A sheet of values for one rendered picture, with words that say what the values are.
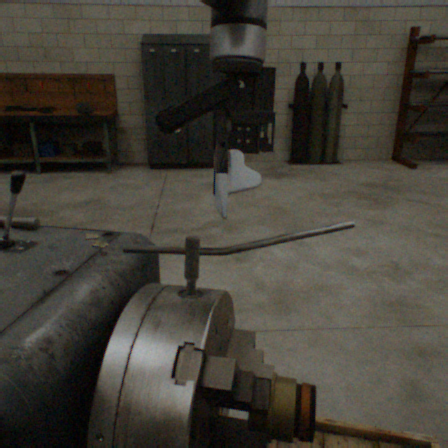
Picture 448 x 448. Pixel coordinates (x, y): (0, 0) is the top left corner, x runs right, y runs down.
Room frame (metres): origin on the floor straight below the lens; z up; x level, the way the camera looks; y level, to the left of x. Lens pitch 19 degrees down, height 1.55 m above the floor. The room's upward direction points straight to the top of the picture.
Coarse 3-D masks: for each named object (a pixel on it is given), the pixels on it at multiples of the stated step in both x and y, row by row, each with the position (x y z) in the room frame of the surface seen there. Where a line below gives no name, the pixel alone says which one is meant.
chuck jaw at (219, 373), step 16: (192, 352) 0.44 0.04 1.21; (176, 368) 0.43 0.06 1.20; (192, 368) 0.43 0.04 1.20; (208, 368) 0.44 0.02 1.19; (224, 368) 0.43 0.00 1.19; (208, 384) 0.42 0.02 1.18; (224, 384) 0.42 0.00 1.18; (240, 384) 0.45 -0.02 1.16; (256, 384) 0.47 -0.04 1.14; (208, 400) 0.47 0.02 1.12; (224, 400) 0.45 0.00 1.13; (240, 400) 0.44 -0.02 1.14; (256, 400) 0.46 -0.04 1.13
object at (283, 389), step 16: (272, 384) 0.49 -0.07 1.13; (288, 384) 0.49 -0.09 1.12; (304, 384) 0.50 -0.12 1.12; (272, 400) 0.47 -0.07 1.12; (288, 400) 0.47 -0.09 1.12; (304, 400) 0.47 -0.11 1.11; (256, 416) 0.47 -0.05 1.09; (272, 416) 0.46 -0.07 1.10; (288, 416) 0.45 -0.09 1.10; (304, 416) 0.45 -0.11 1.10; (272, 432) 0.45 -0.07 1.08; (288, 432) 0.45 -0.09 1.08; (304, 432) 0.45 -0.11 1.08
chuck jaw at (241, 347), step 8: (232, 336) 0.62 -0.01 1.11; (240, 336) 0.62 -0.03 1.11; (248, 336) 0.62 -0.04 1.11; (232, 344) 0.60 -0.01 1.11; (240, 344) 0.60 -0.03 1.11; (248, 344) 0.60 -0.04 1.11; (232, 352) 0.58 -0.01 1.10; (240, 352) 0.58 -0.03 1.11; (248, 352) 0.58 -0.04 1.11; (256, 352) 0.58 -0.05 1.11; (240, 360) 0.56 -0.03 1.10; (248, 360) 0.56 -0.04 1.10; (256, 360) 0.56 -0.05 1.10; (240, 368) 0.55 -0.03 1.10; (248, 368) 0.55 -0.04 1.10; (256, 368) 0.55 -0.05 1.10; (264, 368) 0.55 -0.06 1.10; (272, 368) 0.55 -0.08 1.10; (256, 376) 0.53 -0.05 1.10; (264, 376) 0.53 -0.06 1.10
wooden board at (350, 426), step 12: (324, 420) 0.64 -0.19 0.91; (336, 420) 0.64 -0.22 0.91; (324, 432) 0.63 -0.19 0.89; (336, 432) 0.63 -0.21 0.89; (348, 432) 0.63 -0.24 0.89; (360, 432) 0.62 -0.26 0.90; (372, 432) 0.62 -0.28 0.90; (384, 432) 0.62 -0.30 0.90; (396, 432) 0.62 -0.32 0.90; (408, 432) 0.62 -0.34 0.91; (276, 444) 0.59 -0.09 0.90; (288, 444) 0.61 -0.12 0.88; (300, 444) 0.61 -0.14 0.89; (312, 444) 0.61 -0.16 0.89; (324, 444) 0.61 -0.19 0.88; (336, 444) 0.61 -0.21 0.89; (348, 444) 0.61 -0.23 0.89; (360, 444) 0.61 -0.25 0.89; (372, 444) 0.61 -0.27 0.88; (384, 444) 0.61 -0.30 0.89; (396, 444) 0.61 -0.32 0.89; (408, 444) 0.61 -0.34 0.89; (420, 444) 0.60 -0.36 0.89; (432, 444) 0.59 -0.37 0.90
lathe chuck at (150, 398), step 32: (160, 320) 0.48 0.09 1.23; (192, 320) 0.48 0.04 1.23; (224, 320) 0.57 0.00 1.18; (160, 352) 0.44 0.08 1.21; (224, 352) 0.57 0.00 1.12; (128, 384) 0.42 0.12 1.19; (160, 384) 0.41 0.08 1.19; (192, 384) 0.41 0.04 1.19; (128, 416) 0.39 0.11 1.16; (160, 416) 0.39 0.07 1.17; (192, 416) 0.39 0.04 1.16
